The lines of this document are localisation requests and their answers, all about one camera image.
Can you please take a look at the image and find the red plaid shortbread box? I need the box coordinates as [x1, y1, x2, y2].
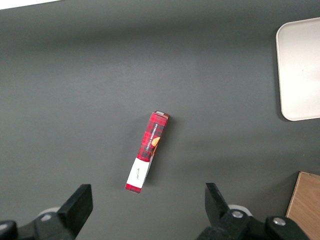
[124, 109, 171, 195]

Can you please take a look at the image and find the beige rectangular tray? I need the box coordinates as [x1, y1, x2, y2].
[275, 16, 320, 122]

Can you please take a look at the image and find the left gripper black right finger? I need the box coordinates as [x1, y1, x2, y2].
[196, 182, 311, 240]

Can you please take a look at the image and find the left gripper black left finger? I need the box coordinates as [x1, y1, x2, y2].
[0, 184, 94, 240]

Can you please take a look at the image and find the brown wooden board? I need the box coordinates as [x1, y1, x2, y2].
[285, 171, 320, 240]

